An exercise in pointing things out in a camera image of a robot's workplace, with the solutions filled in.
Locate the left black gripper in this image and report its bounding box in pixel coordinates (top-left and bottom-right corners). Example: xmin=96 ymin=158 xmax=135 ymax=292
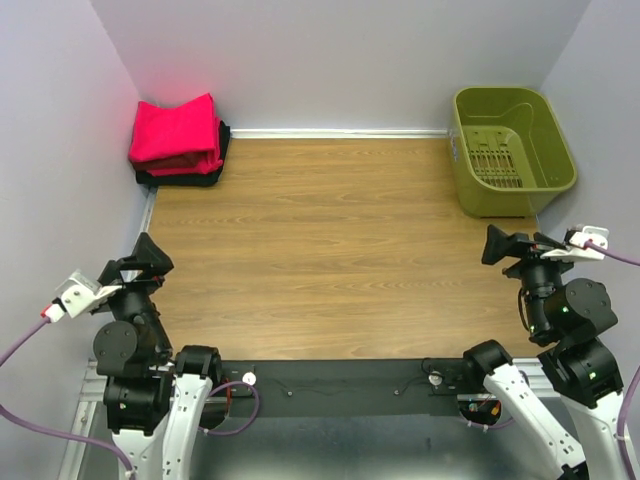
xmin=96 ymin=230 xmax=174 ymax=356

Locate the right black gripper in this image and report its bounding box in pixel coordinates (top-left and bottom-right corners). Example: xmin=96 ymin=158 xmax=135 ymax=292
xmin=480 ymin=221 xmax=584 ymax=337

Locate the pink t shirt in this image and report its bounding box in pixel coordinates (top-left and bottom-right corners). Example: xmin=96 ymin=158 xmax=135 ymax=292
xmin=129 ymin=93 xmax=218 ymax=164

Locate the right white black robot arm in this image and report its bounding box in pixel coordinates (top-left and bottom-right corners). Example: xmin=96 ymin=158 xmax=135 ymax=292
xmin=459 ymin=225 xmax=639 ymax=479

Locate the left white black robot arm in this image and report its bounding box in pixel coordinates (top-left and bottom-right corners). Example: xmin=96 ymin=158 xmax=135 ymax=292
xmin=93 ymin=233 xmax=222 ymax=479

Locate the olive green plastic bin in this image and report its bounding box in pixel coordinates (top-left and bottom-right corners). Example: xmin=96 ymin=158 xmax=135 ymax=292
xmin=448 ymin=86 xmax=578 ymax=218

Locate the folded black shirt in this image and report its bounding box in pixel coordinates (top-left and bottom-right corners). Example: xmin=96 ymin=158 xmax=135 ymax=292
xmin=135 ymin=121 xmax=231 ymax=188

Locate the folded dark red shirt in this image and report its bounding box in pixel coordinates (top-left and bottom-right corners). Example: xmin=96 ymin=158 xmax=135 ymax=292
xmin=129 ymin=152 xmax=209 ymax=171

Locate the folded bright red shirt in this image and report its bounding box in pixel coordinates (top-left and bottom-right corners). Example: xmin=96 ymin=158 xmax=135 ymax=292
xmin=149 ymin=117 xmax=223 ymax=177

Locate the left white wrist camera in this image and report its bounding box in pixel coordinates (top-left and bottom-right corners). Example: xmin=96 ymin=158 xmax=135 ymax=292
xmin=40 ymin=270 xmax=124 ymax=323

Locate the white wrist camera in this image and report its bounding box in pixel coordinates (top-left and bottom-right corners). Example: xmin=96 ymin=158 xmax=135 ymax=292
xmin=541 ymin=225 xmax=610 ymax=263
xmin=40 ymin=270 xmax=124 ymax=323

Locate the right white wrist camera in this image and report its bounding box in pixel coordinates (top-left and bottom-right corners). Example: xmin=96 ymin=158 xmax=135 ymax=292
xmin=541 ymin=225 xmax=610 ymax=263

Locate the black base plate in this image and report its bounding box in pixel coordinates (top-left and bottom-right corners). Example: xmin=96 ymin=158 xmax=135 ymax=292
xmin=222 ymin=358 xmax=487 ymax=418

